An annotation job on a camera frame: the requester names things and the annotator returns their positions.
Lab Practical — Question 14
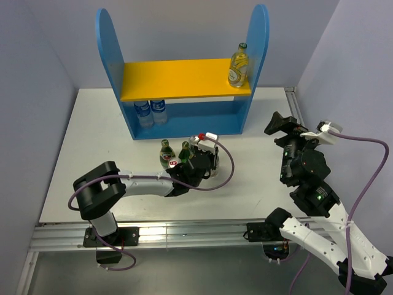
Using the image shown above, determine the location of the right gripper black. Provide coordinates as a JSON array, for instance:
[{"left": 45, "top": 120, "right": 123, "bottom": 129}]
[{"left": 263, "top": 110, "right": 322, "bottom": 181}]

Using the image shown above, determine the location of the clear Chang bottle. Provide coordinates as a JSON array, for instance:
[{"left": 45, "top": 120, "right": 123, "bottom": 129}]
[
  {"left": 228, "top": 42, "right": 249, "bottom": 88},
  {"left": 203, "top": 154, "right": 220, "bottom": 179}
]

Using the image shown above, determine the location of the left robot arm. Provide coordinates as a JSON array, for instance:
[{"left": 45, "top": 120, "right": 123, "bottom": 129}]
[{"left": 73, "top": 146, "right": 219, "bottom": 245}]

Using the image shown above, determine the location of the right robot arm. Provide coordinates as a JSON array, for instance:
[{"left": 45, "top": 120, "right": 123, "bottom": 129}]
[{"left": 264, "top": 112, "right": 392, "bottom": 294}]

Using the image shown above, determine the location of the blue and yellow shelf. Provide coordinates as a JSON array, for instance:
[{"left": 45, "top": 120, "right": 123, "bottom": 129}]
[{"left": 95, "top": 4, "right": 270, "bottom": 140}]

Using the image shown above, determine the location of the silver blue can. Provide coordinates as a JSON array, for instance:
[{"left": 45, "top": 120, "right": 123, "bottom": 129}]
[{"left": 189, "top": 136, "right": 200, "bottom": 149}]

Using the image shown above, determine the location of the right green Perrier bottle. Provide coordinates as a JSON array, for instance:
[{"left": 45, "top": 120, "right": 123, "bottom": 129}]
[{"left": 179, "top": 141, "right": 192, "bottom": 163}]

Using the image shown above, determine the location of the green perrier bottle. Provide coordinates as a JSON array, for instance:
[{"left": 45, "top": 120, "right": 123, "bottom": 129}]
[
  {"left": 160, "top": 139, "right": 176, "bottom": 169},
  {"left": 179, "top": 141, "right": 192, "bottom": 163}
]

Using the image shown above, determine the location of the silver can red tab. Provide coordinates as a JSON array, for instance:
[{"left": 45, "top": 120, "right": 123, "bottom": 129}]
[{"left": 168, "top": 157, "right": 181, "bottom": 168}]

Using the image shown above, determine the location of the left green Perrier bottle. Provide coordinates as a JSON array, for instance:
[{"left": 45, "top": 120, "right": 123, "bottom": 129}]
[{"left": 160, "top": 139, "right": 176, "bottom": 169}]

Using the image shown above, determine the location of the right water bottle blue label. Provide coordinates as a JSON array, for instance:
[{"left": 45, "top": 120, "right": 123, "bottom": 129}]
[{"left": 150, "top": 100, "right": 168, "bottom": 125}]

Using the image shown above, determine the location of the water bottle blue label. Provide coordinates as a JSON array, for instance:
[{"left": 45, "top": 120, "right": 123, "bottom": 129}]
[
  {"left": 134, "top": 101, "right": 154, "bottom": 128},
  {"left": 150, "top": 100, "right": 168, "bottom": 125}
]

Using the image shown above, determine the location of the left water bottle blue label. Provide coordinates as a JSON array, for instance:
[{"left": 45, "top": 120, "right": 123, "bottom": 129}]
[{"left": 134, "top": 101, "right": 154, "bottom": 128}]

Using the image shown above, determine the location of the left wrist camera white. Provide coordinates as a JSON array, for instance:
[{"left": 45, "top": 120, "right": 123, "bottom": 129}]
[{"left": 196, "top": 132, "right": 219, "bottom": 154}]

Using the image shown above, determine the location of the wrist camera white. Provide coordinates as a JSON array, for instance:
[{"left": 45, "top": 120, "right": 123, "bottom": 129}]
[
  {"left": 300, "top": 120, "right": 343, "bottom": 145},
  {"left": 196, "top": 132, "right": 219, "bottom": 154}
]

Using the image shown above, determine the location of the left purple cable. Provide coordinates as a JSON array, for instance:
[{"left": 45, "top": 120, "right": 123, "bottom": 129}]
[{"left": 67, "top": 136, "right": 235, "bottom": 273}]

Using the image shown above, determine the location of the purple cable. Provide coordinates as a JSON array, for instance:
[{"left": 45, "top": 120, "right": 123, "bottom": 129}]
[
  {"left": 288, "top": 130, "right": 390, "bottom": 295},
  {"left": 67, "top": 136, "right": 235, "bottom": 273}
]

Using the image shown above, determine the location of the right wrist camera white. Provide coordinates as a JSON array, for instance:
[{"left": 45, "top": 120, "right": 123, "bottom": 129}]
[{"left": 300, "top": 120, "right": 343, "bottom": 145}]

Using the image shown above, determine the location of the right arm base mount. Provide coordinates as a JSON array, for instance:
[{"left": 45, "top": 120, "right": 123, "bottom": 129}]
[{"left": 243, "top": 222, "right": 290, "bottom": 262}]

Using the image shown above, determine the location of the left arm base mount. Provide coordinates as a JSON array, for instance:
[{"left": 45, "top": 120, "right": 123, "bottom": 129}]
[{"left": 82, "top": 227, "right": 139, "bottom": 266}]

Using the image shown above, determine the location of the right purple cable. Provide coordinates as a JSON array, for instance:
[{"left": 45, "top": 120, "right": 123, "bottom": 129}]
[{"left": 288, "top": 130, "right": 390, "bottom": 295}]

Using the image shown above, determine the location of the aluminium rail frame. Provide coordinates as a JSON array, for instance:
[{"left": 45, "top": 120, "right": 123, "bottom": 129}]
[{"left": 17, "top": 87, "right": 306, "bottom": 294}]

